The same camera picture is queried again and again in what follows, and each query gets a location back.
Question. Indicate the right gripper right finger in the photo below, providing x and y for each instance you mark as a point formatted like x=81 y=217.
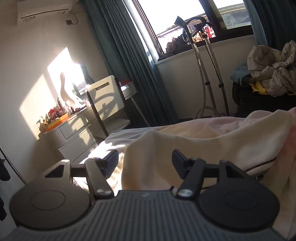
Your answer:
x=192 y=171

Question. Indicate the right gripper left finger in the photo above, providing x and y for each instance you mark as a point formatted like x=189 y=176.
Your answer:
x=97 y=171

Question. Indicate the cream white zip jacket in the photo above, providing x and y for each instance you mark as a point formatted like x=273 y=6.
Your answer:
x=208 y=143

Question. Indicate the pale pink bed sheet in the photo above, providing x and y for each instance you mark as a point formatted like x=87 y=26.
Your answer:
x=138 y=143

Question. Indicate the white dresser with drawers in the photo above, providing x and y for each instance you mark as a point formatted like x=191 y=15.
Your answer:
x=74 y=139

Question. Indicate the orange tray with cosmetics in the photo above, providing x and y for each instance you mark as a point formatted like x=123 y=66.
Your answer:
x=61 y=113

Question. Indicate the dark sofa headboard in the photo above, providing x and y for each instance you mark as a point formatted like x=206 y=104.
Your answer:
x=248 y=101

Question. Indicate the teal cloth on sofa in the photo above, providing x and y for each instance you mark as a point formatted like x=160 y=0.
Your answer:
x=239 y=73

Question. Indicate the left teal curtain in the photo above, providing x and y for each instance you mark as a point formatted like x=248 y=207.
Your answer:
x=125 y=57

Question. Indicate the teal curtain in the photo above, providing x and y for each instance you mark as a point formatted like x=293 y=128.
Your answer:
x=273 y=22
x=125 y=57

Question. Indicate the crumpled grey quilted jacket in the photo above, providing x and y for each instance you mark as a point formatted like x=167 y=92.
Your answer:
x=273 y=69

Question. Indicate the garment steamer stand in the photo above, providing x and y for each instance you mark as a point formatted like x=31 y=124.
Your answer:
x=203 y=69

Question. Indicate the dark framed window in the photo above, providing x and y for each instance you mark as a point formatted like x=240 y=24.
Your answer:
x=170 y=27

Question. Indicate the right teal curtain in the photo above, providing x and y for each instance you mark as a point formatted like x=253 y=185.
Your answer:
x=273 y=22

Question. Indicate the white chair with black frame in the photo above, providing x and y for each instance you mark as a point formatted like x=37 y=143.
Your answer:
x=107 y=97

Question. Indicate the white wall air conditioner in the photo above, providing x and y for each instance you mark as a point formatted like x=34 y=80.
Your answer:
x=30 y=10

